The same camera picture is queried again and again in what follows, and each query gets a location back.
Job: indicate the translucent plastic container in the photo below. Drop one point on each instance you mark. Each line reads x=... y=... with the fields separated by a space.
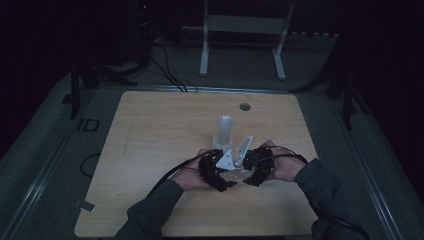
x=225 y=130

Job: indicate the grey tape piece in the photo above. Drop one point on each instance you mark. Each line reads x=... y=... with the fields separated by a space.
x=85 y=205

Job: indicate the white power strip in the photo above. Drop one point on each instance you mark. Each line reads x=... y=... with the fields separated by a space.
x=315 y=34

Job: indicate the black stand legs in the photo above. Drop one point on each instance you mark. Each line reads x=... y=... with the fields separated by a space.
x=348 y=100
x=75 y=90

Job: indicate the person's left hand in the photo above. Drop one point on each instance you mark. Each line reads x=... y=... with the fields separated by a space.
x=190 y=176

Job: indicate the dark equipment rack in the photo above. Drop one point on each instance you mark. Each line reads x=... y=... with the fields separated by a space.
x=133 y=30

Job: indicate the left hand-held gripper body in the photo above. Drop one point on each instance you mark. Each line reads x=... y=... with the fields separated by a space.
x=211 y=166

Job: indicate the person's right hand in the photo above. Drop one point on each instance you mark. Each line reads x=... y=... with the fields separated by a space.
x=286 y=165

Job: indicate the grey metal rail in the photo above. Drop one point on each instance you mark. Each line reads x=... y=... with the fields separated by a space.
x=36 y=186
x=216 y=88
x=370 y=173

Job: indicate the white metal stand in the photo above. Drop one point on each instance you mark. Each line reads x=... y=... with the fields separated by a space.
x=245 y=24

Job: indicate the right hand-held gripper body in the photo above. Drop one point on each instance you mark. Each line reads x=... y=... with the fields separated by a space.
x=261 y=160

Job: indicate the clear plastic wrapper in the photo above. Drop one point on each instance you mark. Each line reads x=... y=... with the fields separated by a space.
x=238 y=175

